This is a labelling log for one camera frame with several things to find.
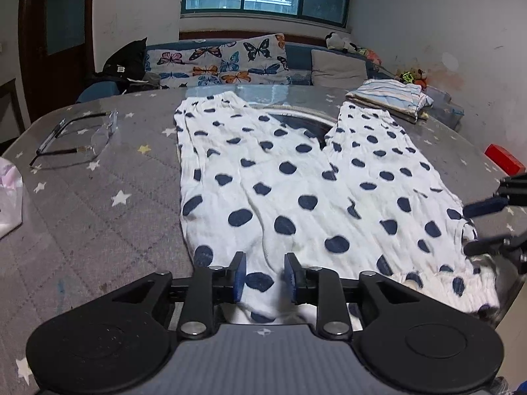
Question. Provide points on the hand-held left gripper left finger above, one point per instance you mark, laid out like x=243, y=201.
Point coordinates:
x=238, y=273

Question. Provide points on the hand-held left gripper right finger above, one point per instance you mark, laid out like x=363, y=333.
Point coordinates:
x=290, y=275

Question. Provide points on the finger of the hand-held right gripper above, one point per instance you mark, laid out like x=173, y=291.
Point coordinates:
x=486, y=206
x=481, y=247

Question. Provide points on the white navy-dotted pants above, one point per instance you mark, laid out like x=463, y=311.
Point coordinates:
x=288, y=197

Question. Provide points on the red box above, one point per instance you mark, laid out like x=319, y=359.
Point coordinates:
x=504, y=158

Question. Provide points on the folded striped garment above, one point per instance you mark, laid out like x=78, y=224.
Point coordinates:
x=387, y=94

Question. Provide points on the round built-in cooktop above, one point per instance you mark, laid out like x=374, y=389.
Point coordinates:
x=304, y=125

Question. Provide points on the grey star-print tablecloth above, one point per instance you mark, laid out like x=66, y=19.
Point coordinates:
x=103, y=197

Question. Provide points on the pink plush toy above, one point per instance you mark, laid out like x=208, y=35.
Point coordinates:
x=372, y=56

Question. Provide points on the clear safety glasses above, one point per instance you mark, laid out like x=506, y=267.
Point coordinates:
x=101, y=135

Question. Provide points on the grey pillow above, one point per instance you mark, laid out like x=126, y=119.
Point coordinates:
x=337, y=70

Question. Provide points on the butterfly print cushion cover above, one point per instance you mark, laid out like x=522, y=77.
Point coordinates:
x=214, y=63

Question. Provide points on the grey cloth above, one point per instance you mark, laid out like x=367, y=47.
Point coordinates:
x=150, y=79

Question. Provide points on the blue sofa bench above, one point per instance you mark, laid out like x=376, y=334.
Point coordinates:
x=296, y=55

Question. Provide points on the white plastic bag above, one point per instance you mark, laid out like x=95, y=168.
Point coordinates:
x=8, y=197

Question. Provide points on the dark wooden door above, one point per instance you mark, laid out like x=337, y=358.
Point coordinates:
x=61, y=70

